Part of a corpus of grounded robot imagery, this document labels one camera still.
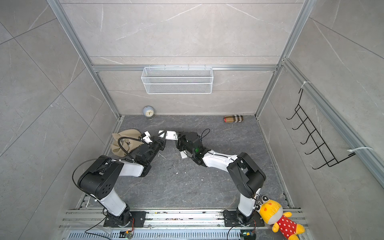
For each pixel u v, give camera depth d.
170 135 0.84
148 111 1.14
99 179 0.48
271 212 0.69
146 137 0.82
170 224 0.73
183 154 0.97
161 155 0.97
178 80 1.01
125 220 0.65
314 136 0.68
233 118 1.14
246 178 0.47
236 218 0.73
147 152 0.70
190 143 0.67
